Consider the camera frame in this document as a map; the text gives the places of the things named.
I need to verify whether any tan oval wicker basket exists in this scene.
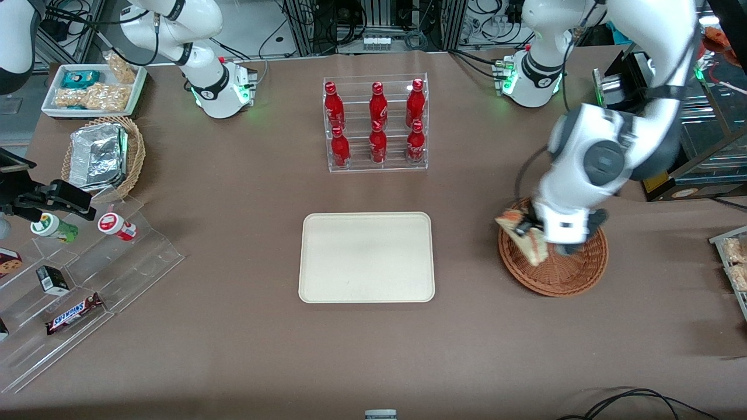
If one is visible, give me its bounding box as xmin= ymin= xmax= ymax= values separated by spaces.
xmin=61 ymin=115 xmax=146 ymax=202

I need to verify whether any clear acrylic bottle rack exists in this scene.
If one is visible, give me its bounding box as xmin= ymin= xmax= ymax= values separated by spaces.
xmin=323 ymin=73 xmax=429 ymax=173

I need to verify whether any brown cookie box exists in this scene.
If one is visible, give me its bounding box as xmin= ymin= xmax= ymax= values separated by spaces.
xmin=0 ymin=247 xmax=24 ymax=280

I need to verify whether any white rectangular snack tray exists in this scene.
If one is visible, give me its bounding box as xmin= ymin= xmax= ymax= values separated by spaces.
xmin=41 ymin=63 xmax=148 ymax=121

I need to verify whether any orange fried food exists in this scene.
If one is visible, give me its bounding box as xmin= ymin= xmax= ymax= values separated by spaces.
xmin=703 ymin=26 xmax=732 ymax=52

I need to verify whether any red cola bottle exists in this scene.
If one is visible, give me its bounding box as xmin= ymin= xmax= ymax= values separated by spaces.
xmin=369 ymin=120 xmax=388 ymax=165
xmin=405 ymin=79 xmax=426 ymax=128
xmin=330 ymin=127 xmax=351 ymax=169
xmin=324 ymin=82 xmax=347 ymax=131
xmin=406 ymin=120 xmax=426 ymax=165
xmin=368 ymin=82 xmax=389 ymax=129

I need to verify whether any brown round wicker basket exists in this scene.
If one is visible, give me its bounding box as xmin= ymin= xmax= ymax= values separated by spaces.
xmin=498 ymin=196 xmax=609 ymax=298

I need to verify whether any small clear peanut bag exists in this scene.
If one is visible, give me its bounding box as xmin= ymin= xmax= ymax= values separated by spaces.
xmin=103 ymin=51 xmax=138 ymax=85

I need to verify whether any aluminium frame post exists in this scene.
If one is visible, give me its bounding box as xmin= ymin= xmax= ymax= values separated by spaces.
xmin=442 ymin=0 xmax=469 ymax=53
xmin=282 ymin=0 xmax=311 ymax=58

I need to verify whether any white wire tray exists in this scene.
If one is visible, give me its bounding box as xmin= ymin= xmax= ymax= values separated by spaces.
xmin=708 ymin=226 xmax=747 ymax=323

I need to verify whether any teal snack packet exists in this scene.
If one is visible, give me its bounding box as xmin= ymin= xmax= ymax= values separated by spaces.
xmin=61 ymin=70 xmax=102 ymax=90

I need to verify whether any black floor cable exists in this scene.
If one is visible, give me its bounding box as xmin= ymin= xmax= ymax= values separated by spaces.
xmin=557 ymin=387 xmax=720 ymax=420

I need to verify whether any small black carton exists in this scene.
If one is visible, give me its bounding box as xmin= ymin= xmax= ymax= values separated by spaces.
xmin=36 ymin=265 xmax=71 ymax=296

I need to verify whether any long clear peanut bag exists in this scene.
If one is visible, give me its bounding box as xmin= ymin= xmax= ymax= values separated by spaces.
xmin=55 ymin=83 xmax=131 ymax=112

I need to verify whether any silver foil food container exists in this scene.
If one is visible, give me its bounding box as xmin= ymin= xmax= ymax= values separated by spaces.
xmin=68 ymin=122 xmax=130 ymax=193

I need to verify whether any cream plastic serving tray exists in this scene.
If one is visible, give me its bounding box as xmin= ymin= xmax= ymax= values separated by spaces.
xmin=298 ymin=211 xmax=436 ymax=305

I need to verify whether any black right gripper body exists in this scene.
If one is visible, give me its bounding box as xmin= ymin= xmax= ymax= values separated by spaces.
xmin=0 ymin=148 xmax=34 ymax=219

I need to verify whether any clear acrylic stepped display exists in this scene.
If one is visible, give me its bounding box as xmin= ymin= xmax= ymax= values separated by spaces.
xmin=0 ymin=195 xmax=186 ymax=395

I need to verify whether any silver cylinder with green light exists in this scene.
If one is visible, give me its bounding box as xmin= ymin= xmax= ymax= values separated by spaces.
xmin=592 ymin=67 xmax=625 ymax=115

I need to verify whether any triangle sandwich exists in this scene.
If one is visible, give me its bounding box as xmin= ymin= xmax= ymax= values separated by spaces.
xmin=494 ymin=208 xmax=550 ymax=268

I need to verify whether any black glass warmer cabinet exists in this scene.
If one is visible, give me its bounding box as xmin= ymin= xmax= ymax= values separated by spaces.
xmin=604 ymin=23 xmax=747 ymax=202

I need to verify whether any snickers chocolate bar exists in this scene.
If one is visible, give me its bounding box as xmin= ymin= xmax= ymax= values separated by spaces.
xmin=45 ymin=292 xmax=105 ymax=336

